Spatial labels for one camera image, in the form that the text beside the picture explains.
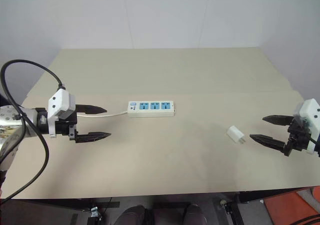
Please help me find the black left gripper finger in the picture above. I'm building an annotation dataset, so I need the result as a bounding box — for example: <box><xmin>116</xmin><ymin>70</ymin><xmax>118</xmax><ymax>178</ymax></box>
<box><xmin>74</xmin><ymin>131</ymin><xmax>113</xmax><ymax>145</ymax></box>
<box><xmin>74</xmin><ymin>104</ymin><xmax>109</xmax><ymax>116</ymax></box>

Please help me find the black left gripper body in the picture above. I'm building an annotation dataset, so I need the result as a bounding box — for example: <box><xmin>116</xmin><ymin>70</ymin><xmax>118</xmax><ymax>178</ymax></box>
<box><xmin>54</xmin><ymin>111</ymin><xmax>79</xmax><ymax>138</ymax></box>

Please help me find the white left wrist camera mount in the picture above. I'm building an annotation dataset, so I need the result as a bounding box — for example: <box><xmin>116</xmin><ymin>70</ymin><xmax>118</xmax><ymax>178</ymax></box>
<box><xmin>47</xmin><ymin>88</ymin><xmax>76</xmax><ymax>138</ymax></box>

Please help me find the white plug adapter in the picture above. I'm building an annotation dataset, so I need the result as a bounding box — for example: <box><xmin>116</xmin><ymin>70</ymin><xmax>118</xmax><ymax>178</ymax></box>
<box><xmin>226</xmin><ymin>125</ymin><xmax>247</xmax><ymax>144</ymax></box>

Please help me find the silver table leg bracket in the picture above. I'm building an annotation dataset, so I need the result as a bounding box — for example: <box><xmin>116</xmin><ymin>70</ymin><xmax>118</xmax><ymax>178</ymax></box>
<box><xmin>90</xmin><ymin>205</ymin><xmax>101</xmax><ymax>219</ymax></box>

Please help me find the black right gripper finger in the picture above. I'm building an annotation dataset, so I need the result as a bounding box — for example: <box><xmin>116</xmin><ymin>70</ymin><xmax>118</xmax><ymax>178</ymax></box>
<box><xmin>249</xmin><ymin>133</ymin><xmax>288</xmax><ymax>153</ymax></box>
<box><xmin>261</xmin><ymin>114</ymin><xmax>294</xmax><ymax>127</ymax></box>

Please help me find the white cable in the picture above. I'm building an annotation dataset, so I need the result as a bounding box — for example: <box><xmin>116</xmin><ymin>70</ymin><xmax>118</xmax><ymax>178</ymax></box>
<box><xmin>75</xmin><ymin>110</ymin><xmax>130</xmax><ymax>118</ymax></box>

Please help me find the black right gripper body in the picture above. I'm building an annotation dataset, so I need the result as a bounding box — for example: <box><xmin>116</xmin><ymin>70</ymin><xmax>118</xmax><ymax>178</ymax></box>
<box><xmin>283</xmin><ymin>117</ymin><xmax>313</xmax><ymax>158</ymax></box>

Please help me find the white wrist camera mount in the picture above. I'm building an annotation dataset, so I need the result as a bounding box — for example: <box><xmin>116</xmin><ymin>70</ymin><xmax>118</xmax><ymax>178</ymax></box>
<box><xmin>293</xmin><ymin>98</ymin><xmax>320</xmax><ymax>156</ymax></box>
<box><xmin>47</xmin><ymin>88</ymin><xmax>76</xmax><ymax>138</ymax></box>

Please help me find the orange floor object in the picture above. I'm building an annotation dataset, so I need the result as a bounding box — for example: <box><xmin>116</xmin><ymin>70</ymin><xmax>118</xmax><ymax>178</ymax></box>
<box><xmin>264</xmin><ymin>189</ymin><xmax>320</xmax><ymax>225</ymax></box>

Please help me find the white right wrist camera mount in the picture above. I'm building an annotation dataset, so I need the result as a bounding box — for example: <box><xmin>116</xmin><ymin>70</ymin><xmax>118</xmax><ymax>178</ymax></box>
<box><xmin>293</xmin><ymin>98</ymin><xmax>320</xmax><ymax>156</ymax></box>

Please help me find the white power strip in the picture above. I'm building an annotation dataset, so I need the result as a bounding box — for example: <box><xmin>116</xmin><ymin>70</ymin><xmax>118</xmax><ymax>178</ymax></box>
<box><xmin>127</xmin><ymin>100</ymin><xmax>176</xmax><ymax>118</ymax></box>

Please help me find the grey table leg caster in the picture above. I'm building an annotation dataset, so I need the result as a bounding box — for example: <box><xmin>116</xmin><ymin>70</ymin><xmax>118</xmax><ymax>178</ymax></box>
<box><xmin>219</xmin><ymin>198</ymin><xmax>231</xmax><ymax>215</ymax></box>

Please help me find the dark rounded shape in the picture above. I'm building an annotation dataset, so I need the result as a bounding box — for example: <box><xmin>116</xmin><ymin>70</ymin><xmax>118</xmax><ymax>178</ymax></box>
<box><xmin>184</xmin><ymin>203</ymin><xmax>204</xmax><ymax>225</ymax></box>
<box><xmin>116</xmin><ymin>204</ymin><xmax>151</xmax><ymax>225</ymax></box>

